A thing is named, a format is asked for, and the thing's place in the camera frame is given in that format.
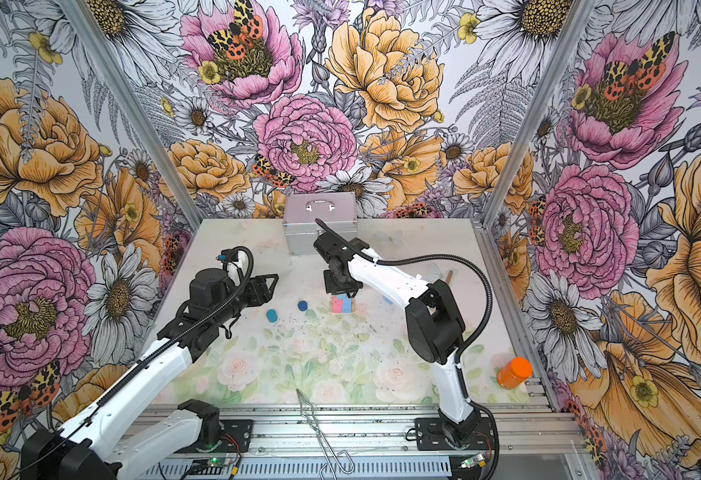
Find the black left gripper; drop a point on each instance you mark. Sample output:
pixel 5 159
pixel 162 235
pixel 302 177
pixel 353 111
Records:
pixel 258 290

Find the green circuit board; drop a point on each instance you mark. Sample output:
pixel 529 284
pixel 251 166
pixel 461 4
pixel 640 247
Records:
pixel 213 466
pixel 474 461

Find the pink rectangular block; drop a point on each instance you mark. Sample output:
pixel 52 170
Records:
pixel 337 305

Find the orange plastic bottle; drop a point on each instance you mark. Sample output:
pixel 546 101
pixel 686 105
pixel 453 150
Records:
pixel 514 373

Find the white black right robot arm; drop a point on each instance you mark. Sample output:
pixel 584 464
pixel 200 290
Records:
pixel 434 324

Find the metal wire tongs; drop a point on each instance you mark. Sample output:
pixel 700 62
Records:
pixel 335 462

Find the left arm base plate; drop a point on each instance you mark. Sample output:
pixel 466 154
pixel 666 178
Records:
pixel 235 436

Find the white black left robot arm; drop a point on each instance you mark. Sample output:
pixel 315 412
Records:
pixel 91 445

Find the right green circuit board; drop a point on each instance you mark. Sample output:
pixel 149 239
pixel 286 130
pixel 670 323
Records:
pixel 474 461

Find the left green circuit board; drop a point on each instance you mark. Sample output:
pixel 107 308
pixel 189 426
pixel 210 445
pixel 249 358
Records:
pixel 213 466

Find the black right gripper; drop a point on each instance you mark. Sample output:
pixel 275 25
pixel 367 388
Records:
pixel 331 286

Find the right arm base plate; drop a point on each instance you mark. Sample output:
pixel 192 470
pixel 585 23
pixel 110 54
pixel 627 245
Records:
pixel 429 434

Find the aluminium rail frame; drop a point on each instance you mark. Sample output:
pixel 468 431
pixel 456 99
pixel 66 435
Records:
pixel 280 431

